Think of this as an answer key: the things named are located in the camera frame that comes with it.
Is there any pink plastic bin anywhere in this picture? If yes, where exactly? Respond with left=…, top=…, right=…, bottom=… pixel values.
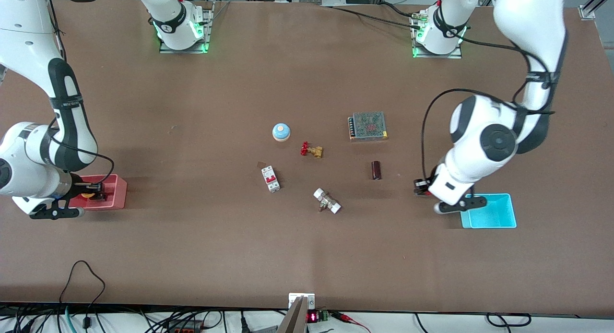
left=70, top=174, right=128, bottom=210

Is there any cyan plastic bin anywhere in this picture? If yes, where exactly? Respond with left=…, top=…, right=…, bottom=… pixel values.
left=460, top=193, right=518, bottom=229

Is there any metal mesh power supply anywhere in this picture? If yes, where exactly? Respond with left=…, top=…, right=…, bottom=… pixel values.
left=348, top=111, right=389, bottom=142

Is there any metal fitting with white caps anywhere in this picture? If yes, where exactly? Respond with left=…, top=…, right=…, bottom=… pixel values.
left=313, top=188, right=342, bottom=214

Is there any red clip lead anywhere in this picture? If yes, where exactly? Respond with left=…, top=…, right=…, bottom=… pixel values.
left=335, top=312, right=372, bottom=333

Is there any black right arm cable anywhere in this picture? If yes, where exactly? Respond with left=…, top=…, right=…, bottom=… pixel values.
left=47, top=0, right=116, bottom=186

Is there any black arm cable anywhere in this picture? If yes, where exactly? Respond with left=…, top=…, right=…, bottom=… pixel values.
left=47, top=0, right=116, bottom=186
left=420, top=24, right=559, bottom=181

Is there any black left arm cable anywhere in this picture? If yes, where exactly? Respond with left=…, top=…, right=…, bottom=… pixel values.
left=420, top=24, right=559, bottom=181

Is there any thin black looped cable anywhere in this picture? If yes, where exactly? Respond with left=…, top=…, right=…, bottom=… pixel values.
left=60, top=260, right=107, bottom=330

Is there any brass valve with red handle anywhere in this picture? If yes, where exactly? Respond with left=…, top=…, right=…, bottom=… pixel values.
left=300, top=141, right=324, bottom=159

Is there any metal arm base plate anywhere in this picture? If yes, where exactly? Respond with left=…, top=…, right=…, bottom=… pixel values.
left=412, top=9, right=463, bottom=59
left=159, top=1, right=213, bottom=54

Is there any white circuit breaker red switch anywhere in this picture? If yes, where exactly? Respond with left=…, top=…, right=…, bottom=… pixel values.
left=261, top=166, right=281, bottom=193

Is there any black coiled cable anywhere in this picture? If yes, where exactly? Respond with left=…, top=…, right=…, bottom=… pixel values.
left=485, top=313, right=532, bottom=328

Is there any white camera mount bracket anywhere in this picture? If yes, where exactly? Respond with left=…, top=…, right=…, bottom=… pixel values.
left=288, top=293, right=316, bottom=310

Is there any grey camera support bar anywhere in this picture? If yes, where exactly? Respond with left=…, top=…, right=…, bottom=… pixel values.
left=277, top=297, right=308, bottom=333

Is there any black cable on table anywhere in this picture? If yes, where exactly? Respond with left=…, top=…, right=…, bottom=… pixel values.
left=320, top=2, right=425, bottom=26

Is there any aluminium frame profile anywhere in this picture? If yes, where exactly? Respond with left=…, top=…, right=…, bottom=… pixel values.
left=578, top=0, right=614, bottom=21

